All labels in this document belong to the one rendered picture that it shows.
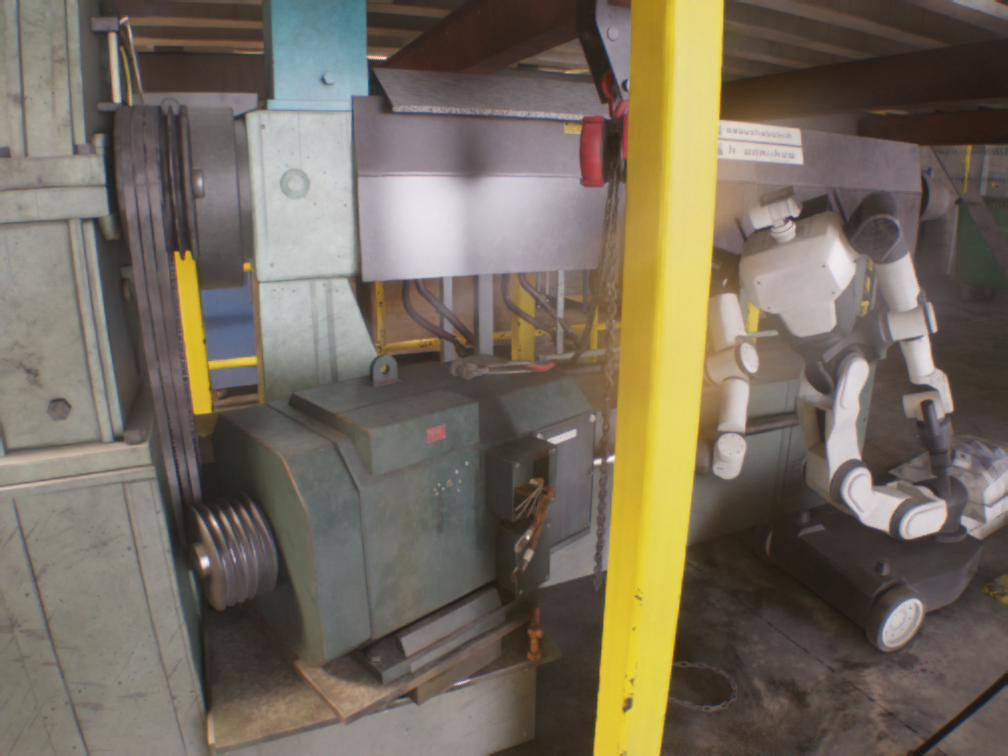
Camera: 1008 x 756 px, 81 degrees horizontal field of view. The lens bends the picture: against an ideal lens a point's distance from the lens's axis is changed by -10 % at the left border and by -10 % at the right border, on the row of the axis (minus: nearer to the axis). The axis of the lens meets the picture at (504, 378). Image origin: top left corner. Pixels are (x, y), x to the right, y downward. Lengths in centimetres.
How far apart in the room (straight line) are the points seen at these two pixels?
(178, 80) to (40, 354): 213
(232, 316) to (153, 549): 311
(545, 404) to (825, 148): 166
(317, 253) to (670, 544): 114
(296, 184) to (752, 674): 178
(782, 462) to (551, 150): 152
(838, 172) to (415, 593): 215
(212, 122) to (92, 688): 122
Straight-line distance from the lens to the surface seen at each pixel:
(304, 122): 177
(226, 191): 162
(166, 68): 325
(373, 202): 175
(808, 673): 207
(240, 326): 432
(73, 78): 127
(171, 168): 120
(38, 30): 131
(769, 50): 314
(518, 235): 189
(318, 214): 176
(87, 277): 122
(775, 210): 171
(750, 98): 362
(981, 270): 1019
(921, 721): 204
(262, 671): 156
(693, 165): 98
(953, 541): 259
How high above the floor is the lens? 126
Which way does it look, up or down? 16 degrees down
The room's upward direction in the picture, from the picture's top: straight up
